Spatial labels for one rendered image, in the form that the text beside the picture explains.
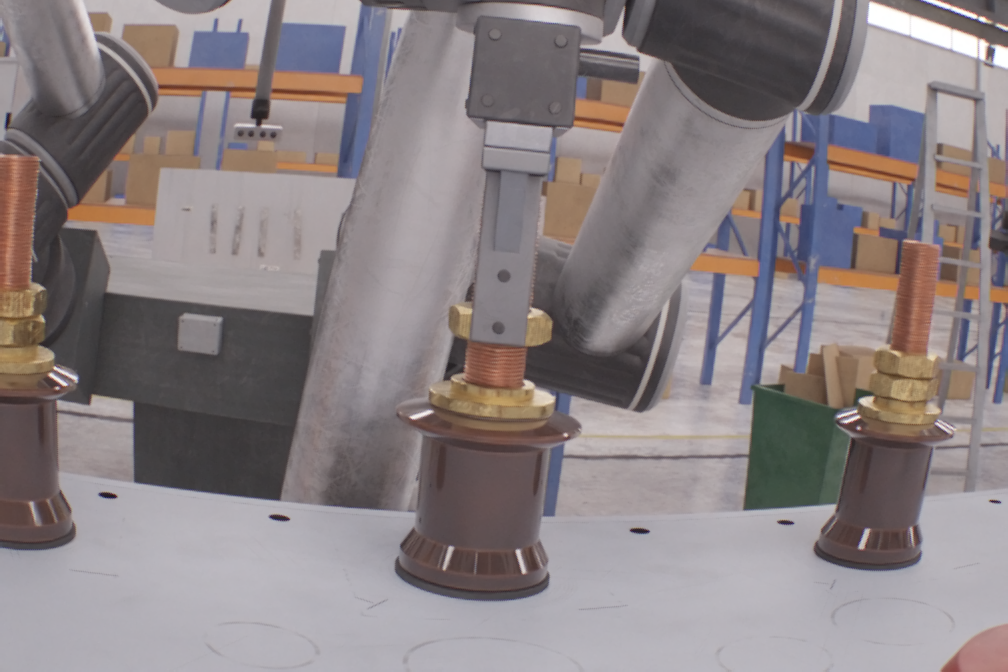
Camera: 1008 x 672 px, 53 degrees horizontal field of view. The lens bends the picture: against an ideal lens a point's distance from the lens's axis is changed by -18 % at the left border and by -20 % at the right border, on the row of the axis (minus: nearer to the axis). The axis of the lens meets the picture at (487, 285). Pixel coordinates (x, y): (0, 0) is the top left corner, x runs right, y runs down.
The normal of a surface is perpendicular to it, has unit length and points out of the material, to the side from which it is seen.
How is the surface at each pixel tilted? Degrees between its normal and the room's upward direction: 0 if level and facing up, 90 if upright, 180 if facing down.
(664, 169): 139
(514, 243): 120
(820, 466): 94
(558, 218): 90
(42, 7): 128
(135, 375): 90
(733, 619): 0
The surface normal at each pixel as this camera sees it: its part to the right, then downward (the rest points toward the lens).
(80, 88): 0.68, 0.65
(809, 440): -0.86, 0.03
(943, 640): 0.11, -0.99
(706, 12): -0.15, 0.55
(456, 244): 0.62, 0.26
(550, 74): -0.03, 0.10
